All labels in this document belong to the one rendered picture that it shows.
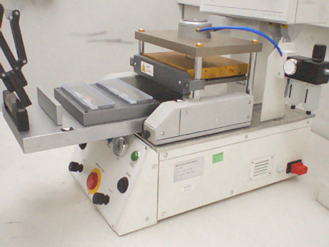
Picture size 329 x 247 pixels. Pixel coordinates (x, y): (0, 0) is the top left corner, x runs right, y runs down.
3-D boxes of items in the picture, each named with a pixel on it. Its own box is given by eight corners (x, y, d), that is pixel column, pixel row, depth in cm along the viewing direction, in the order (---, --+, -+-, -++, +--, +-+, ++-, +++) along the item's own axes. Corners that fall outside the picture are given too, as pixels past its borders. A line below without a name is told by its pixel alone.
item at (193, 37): (208, 59, 110) (211, 13, 106) (291, 84, 85) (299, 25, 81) (134, 66, 98) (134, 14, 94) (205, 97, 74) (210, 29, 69)
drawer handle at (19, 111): (13, 106, 80) (12, 88, 78) (30, 130, 68) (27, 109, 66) (3, 107, 79) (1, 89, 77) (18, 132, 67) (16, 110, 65)
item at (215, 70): (195, 63, 104) (198, 28, 101) (251, 82, 87) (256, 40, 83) (141, 69, 96) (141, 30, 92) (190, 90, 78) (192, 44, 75)
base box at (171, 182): (221, 134, 128) (225, 85, 122) (312, 183, 98) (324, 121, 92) (67, 167, 101) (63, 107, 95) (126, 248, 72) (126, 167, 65)
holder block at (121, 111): (120, 90, 94) (120, 80, 93) (160, 113, 78) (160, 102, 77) (54, 98, 86) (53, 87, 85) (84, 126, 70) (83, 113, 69)
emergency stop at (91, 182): (90, 185, 89) (96, 170, 89) (96, 193, 86) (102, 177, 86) (84, 184, 88) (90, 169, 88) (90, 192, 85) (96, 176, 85)
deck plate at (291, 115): (226, 84, 122) (226, 82, 122) (315, 117, 94) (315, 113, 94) (91, 103, 100) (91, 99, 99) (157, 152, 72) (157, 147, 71)
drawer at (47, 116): (124, 102, 97) (124, 73, 95) (168, 130, 80) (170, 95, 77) (3, 119, 83) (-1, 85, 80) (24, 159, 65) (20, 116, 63)
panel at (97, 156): (69, 169, 100) (94, 104, 98) (114, 230, 76) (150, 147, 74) (61, 167, 98) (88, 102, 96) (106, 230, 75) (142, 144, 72)
